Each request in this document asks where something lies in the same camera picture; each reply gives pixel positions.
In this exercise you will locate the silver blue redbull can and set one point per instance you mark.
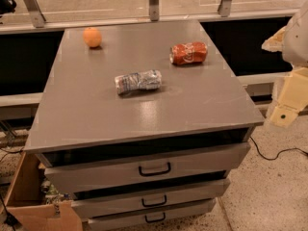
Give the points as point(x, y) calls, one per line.
point(146, 80)

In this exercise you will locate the top grey drawer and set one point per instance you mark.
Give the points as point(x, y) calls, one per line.
point(149, 168)

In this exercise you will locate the bottom grey drawer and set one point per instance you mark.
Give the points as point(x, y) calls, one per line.
point(153, 215)

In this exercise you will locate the middle metal railing bracket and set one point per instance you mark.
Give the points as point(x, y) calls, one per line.
point(154, 10)

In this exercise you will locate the crushed red soda can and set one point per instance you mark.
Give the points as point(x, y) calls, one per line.
point(188, 53)

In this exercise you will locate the grey drawer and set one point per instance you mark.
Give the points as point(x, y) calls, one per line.
point(153, 215)
point(135, 201)
point(149, 168)

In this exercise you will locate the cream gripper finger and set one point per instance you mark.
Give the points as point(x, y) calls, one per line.
point(291, 98)

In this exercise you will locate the left metal railing bracket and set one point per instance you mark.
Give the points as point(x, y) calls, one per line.
point(37, 18)

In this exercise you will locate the orange fruit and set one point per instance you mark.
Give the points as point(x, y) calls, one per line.
point(92, 37)

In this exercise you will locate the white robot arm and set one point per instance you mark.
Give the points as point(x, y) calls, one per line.
point(295, 41)

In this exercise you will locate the right metal railing bracket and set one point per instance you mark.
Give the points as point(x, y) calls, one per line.
point(224, 8)

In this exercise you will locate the middle grey drawer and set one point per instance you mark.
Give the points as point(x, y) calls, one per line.
point(135, 201)

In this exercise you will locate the brown cardboard box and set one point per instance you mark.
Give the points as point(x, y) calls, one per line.
point(26, 202)

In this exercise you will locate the metal railing bracket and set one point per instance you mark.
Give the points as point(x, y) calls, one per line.
point(154, 10)
point(37, 18)
point(224, 8)

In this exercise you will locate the grey drawer cabinet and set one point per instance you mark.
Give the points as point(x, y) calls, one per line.
point(81, 119)

